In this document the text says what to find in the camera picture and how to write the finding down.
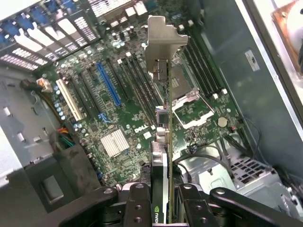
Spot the perforated metal drive cage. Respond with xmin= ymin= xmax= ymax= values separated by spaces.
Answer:
xmin=175 ymin=139 xmax=303 ymax=213

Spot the silver chipset heatsink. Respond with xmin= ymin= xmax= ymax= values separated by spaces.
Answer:
xmin=100 ymin=129 xmax=130 ymax=158

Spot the black plastic shroud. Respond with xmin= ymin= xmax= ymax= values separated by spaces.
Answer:
xmin=23 ymin=141 xmax=105 ymax=213

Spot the green motherboard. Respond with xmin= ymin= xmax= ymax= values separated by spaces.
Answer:
xmin=35 ymin=0 xmax=247 ymax=187

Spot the blue expansion slot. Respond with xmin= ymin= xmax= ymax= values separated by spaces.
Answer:
xmin=96 ymin=61 xmax=123 ymax=106

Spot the white expansion slot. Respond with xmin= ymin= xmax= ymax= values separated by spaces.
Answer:
xmin=55 ymin=79 xmax=83 ymax=121

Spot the open PC case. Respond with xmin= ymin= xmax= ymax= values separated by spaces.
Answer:
xmin=0 ymin=0 xmax=303 ymax=227

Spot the grey power supply unit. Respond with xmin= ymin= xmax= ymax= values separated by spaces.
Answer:
xmin=0 ymin=67 xmax=69 ymax=187

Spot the coloured power wire bundle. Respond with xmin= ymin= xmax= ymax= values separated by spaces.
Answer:
xmin=21 ymin=77 xmax=76 ymax=148

